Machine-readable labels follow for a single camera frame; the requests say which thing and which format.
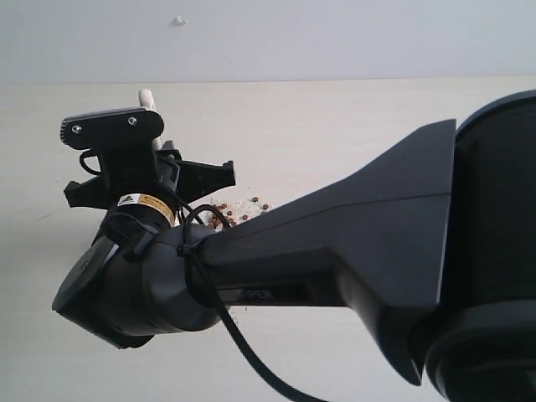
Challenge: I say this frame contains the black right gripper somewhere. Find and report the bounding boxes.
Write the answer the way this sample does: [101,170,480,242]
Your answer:
[64,141,235,209]

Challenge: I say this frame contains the white paint brush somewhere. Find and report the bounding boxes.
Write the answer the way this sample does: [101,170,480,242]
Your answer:
[138,88,164,151]

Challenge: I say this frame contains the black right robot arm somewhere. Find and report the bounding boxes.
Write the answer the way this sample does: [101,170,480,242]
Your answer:
[52,90,535,401]

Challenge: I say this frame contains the pile of grains and pellets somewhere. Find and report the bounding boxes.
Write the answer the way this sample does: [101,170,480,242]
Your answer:
[200,196,275,231]

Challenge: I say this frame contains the white wall plug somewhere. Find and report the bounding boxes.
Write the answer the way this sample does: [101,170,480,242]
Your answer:
[172,16,188,27]

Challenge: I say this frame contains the black right camera cable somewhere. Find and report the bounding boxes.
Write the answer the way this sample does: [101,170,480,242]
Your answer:
[78,149,319,402]

